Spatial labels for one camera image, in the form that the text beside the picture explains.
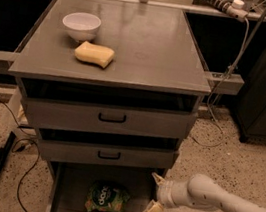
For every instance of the grey top drawer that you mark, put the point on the grey top drawer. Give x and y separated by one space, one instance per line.
51 114

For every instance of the grey drawer cabinet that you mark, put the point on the grey drawer cabinet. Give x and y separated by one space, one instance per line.
155 66

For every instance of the grey drawer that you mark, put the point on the grey drawer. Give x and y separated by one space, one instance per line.
106 155
51 114
74 180

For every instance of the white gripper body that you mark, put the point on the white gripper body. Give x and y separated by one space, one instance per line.
163 192

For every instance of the white round button device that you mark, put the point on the white round button device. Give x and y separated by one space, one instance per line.
238 4

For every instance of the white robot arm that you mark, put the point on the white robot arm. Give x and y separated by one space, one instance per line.
199 192

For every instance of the green rice chip bag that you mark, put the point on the green rice chip bag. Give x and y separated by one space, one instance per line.
106 196

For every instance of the white ceramic bowl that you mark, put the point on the white ceramic bowl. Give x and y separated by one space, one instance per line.
81 26

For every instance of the grey middle drawer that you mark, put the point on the grey middle drawer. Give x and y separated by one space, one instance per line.
106 155

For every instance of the grey bottom drawer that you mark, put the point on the grey bottom drawer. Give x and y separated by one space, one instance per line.
74 180

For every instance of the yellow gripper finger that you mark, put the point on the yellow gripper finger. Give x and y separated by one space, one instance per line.
154 206
158 179

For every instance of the yellow sponge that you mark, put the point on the yellow sponge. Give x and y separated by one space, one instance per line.
94 54

